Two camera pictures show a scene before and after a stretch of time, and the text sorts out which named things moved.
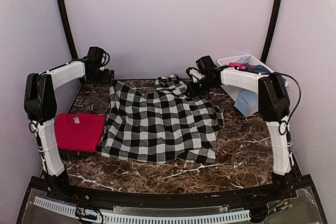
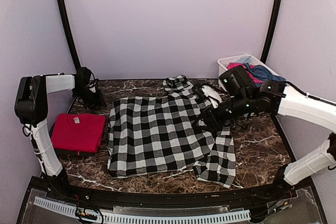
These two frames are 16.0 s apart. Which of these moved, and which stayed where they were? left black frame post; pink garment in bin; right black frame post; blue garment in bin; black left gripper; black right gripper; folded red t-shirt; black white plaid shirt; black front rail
Moved: black left gripper; black white plaid shirt; black right gripper
Stayed: black front rail; blue garment in bin; left black frame post; folded red t-shirt; right black frame post; pink garment in bin
